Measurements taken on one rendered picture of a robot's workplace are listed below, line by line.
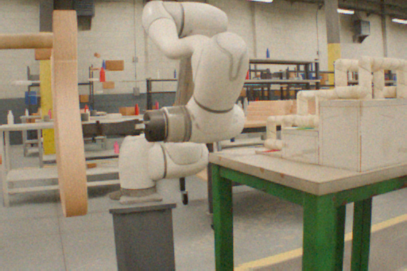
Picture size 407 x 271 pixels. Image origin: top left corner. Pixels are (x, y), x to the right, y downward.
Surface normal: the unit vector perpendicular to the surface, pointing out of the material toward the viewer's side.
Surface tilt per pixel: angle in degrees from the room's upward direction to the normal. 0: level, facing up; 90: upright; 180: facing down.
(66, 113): 55
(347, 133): 90
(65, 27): 81
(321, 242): 90
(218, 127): 125
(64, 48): 101
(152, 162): 88
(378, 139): 90
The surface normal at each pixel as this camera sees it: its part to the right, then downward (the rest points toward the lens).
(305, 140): -0.88, 0.05
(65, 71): 0.44, 0.22
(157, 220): 0.30, 0.04
